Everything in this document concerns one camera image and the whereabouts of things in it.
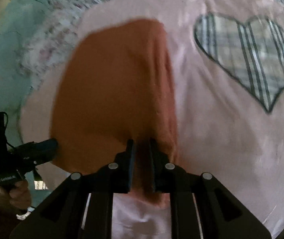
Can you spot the teal floral pillow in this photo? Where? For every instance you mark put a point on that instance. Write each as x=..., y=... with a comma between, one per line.
x=18, y=21

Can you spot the person's left hand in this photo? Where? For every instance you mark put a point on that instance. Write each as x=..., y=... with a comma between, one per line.
x=17, y=200

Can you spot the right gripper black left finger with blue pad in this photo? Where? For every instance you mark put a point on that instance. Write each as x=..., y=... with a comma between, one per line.
x=82, y=206

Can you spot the white floral bed sheet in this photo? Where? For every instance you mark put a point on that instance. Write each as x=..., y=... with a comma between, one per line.
x=54, y=39

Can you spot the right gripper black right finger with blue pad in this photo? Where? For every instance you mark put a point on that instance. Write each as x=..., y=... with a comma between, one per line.
x=200, y=205

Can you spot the pink quilt with plaid hearts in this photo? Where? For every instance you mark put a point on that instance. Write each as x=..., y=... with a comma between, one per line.
x=228, y=68

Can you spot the rust orange knit garment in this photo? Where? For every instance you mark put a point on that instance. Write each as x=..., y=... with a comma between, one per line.
x=117, y=86

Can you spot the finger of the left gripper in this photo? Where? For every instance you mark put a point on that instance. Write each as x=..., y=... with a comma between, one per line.
x=43, y=152

